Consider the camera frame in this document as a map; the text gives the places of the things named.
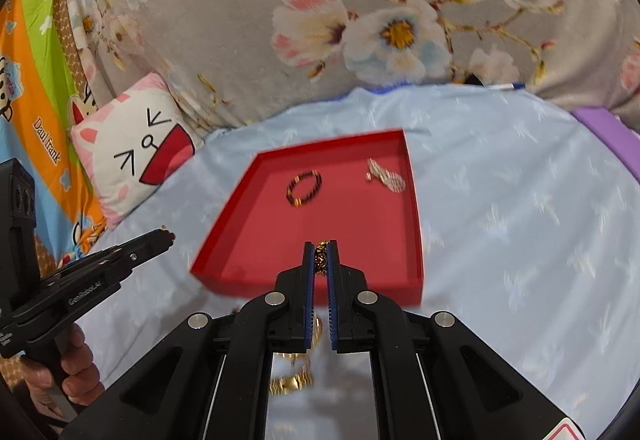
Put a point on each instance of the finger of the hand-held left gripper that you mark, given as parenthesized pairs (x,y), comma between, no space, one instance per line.
(145,240)
(147,256)

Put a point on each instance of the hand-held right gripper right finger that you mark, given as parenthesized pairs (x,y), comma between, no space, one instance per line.
(333,310)

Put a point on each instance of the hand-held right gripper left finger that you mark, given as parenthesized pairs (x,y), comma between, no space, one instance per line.
(309,300)

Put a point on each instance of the gold wrist watch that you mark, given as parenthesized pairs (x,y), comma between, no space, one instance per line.
(292,382)

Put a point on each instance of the red cardboard box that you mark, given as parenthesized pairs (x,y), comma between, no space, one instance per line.
(345,215)

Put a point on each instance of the person's left hand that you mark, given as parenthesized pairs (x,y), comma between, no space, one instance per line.
(75,365)

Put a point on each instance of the cartoon face pillow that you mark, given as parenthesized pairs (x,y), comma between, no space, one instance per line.
(125,135)

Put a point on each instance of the colourful cartoon bed sheet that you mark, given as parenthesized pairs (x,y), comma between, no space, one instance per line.
(40,70)

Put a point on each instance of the light blue palm-print sheet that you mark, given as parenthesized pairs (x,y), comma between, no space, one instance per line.
(500,230)

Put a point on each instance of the grey floral blanket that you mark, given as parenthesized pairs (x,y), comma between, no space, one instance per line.
(250,20)

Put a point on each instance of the blue pen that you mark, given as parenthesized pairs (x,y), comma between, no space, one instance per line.
(505,86)

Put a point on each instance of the purple mat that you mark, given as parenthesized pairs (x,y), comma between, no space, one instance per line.
(610,130)

